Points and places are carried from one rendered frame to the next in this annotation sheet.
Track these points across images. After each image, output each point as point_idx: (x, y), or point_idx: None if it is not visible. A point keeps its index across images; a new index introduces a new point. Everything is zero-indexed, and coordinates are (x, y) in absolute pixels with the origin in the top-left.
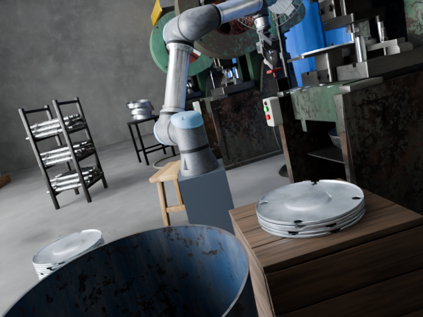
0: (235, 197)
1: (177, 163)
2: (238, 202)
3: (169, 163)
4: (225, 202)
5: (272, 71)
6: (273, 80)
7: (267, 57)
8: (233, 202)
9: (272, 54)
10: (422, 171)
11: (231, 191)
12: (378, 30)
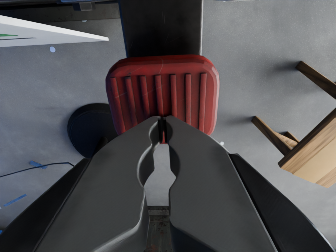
0: (222, 116)
1: (328, 167)
2: (227, 97)
3: (334, 179)
4: None
5: (200, 56)
6: (201, 41)
7: (233, 179)
8: (233, 100)
9: (133, 202)
10: None
11: (215, 137)
12: None
